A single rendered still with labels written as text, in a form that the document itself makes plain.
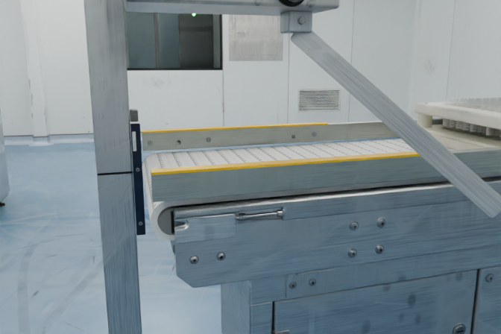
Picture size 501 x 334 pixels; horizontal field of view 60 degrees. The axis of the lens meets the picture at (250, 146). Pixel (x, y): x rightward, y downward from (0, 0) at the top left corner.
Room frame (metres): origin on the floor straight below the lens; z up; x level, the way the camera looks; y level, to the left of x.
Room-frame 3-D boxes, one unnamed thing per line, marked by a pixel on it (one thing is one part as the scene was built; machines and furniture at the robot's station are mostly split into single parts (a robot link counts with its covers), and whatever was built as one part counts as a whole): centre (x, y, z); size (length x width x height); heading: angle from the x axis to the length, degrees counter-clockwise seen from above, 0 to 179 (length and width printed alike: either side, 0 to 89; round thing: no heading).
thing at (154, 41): (5.38, 1.03, 1.43); 1.38 x 0.01 x 1.16; 100
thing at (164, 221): (0.60, 0.13, 0.83); 0.27 x 0.03 x 0.03; 16
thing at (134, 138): (0.72, 0.19, 0.81); 0.02 x 0.01 x 0.20; 106
